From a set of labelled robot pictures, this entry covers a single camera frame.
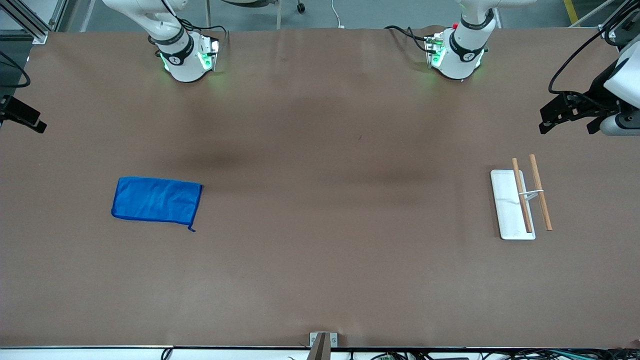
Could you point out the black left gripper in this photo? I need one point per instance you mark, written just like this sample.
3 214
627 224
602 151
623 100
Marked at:
595 93

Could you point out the blue microfibre towel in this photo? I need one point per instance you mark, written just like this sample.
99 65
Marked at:
155 200

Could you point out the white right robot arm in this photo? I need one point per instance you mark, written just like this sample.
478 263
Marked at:
180 60

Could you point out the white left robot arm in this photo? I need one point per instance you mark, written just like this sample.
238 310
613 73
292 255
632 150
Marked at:
462 55

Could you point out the white towel rack wooden bars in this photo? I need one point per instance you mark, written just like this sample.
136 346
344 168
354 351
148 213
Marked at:
510 210

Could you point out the aluminium frame profile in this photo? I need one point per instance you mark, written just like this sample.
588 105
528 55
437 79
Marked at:
30 25
592 12

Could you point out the silver metal table bracket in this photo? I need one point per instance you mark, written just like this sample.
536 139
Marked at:
314 340

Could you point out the brown camera mount post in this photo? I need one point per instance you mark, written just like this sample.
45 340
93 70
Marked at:
320 347

